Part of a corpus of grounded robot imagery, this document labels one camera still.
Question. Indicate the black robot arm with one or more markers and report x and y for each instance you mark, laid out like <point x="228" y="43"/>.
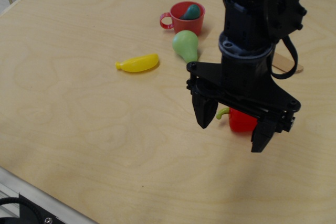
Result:
<point x="254" y="27"/>

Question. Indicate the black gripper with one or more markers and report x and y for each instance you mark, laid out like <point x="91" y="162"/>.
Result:
<point x="244" y="84"/>

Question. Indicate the dark green toy cucumber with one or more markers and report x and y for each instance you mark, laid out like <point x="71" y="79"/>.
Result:
<point x="193" y="12"/>

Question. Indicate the aluminium table frame rail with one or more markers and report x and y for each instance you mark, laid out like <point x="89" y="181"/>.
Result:
<point x="51" y="208"/>

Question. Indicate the wooden toy knife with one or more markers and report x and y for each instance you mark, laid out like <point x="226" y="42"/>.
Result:
<point x="284" y="64"/>

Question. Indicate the yellow toy banana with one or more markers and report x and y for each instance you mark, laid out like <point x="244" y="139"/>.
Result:
<point x="138" y="64"/>

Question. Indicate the black corner bracket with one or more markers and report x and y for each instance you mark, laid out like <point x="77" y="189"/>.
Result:
<point x="26" y="215"/>

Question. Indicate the green toy pear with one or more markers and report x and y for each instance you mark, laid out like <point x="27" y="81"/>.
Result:
<point x="185" y="44"/>

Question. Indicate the red plastic cup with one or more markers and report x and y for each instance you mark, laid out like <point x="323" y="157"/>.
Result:
<point x="171" y="19"/>

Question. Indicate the red toy bell pepper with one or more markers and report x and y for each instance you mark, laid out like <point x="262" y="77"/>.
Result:
<point x="238" y="121"/>

